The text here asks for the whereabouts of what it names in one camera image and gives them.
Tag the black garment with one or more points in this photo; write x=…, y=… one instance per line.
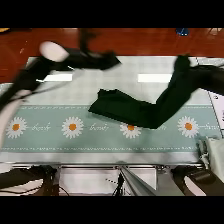
x=133, y=110

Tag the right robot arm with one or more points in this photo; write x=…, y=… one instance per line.
x=211, y=78

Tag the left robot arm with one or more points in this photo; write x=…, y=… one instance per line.
x=31, y=71

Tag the pale garment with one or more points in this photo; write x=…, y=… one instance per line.
x=213, y=151

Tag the silver frame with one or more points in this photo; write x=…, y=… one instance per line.
x=140, y=181

